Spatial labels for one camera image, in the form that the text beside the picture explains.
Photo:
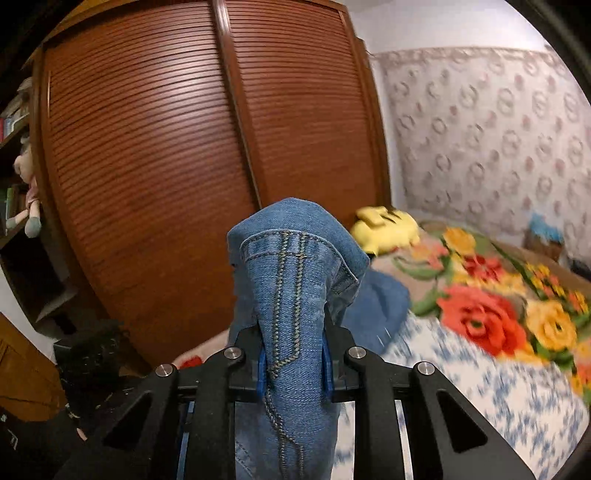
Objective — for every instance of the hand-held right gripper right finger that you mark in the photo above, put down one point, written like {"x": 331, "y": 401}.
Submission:
{"x": 327, "y": 376}

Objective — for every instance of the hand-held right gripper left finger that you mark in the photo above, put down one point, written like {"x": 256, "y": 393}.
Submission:
{"x": 259, "y": 378}

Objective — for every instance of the blue denim pants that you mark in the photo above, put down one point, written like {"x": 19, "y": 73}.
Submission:
{"x": 295, "y": 300}
{"x": 378, "y": 304}

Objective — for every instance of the wooden bookshelf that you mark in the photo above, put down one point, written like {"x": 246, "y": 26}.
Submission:
{"x": 27, "y": 277}

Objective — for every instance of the blue denim jeans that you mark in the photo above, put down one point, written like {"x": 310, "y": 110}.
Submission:
{"x": 461, "y": 415}

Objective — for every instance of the yellow plush toy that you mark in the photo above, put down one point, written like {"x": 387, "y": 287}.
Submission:
{"x": 388, "y": 228}

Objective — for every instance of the floral blanket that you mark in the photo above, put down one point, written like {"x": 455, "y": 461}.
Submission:
{"x": 485, "y": 314}

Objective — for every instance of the pink plush doll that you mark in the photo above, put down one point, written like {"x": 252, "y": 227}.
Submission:
{"x": 30, "y": 194}

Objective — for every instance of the brown louvered wooden wardrobe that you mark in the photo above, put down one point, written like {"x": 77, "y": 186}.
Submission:
{"x": 184, "y": 161}

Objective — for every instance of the blue packet on box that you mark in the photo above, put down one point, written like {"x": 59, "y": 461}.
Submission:
{"x": 545, "y": 235}

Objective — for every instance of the circle patterned sheer curtain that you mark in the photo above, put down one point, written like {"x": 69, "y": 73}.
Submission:
{"x": 489, "y": 138}

